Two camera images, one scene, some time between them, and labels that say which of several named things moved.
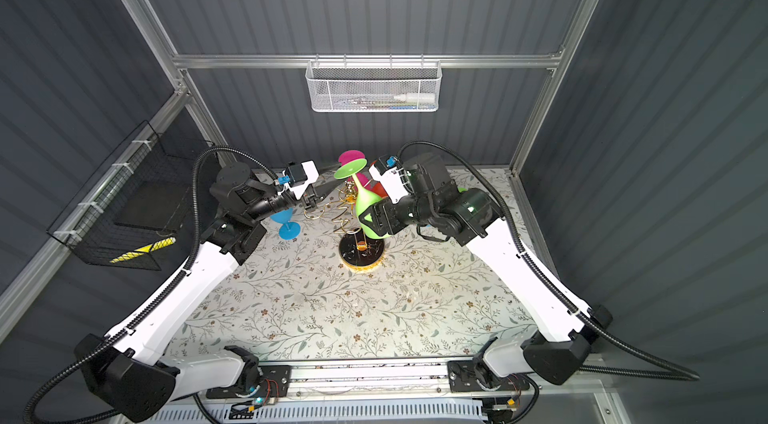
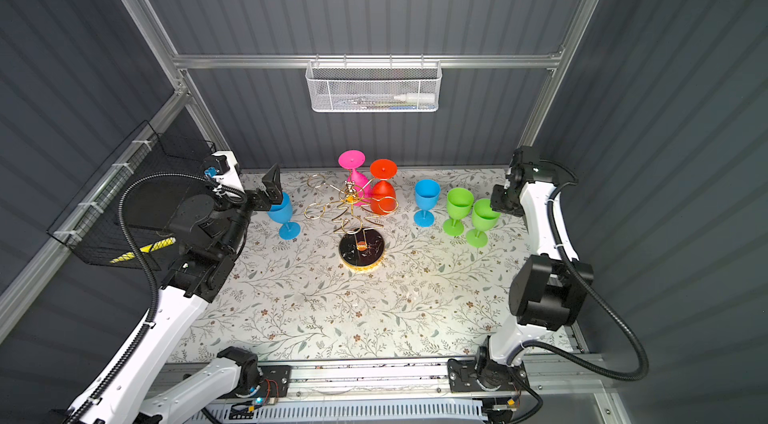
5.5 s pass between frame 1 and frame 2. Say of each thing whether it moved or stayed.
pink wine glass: stayed
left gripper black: moved
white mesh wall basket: stayed
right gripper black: moved
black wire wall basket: stayed
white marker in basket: stayed
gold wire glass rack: stayed
